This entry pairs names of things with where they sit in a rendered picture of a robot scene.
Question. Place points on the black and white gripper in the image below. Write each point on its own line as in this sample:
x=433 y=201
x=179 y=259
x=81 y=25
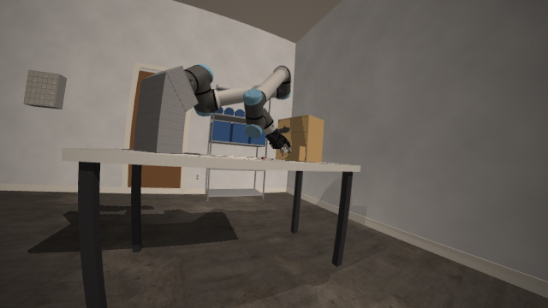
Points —
x=277 y=141

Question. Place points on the tan wooden chest of drawers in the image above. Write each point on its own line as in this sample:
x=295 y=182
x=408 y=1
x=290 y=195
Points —
x=315 y=131

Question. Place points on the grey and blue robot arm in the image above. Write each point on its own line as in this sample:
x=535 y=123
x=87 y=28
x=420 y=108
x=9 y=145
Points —
x=210 y=100

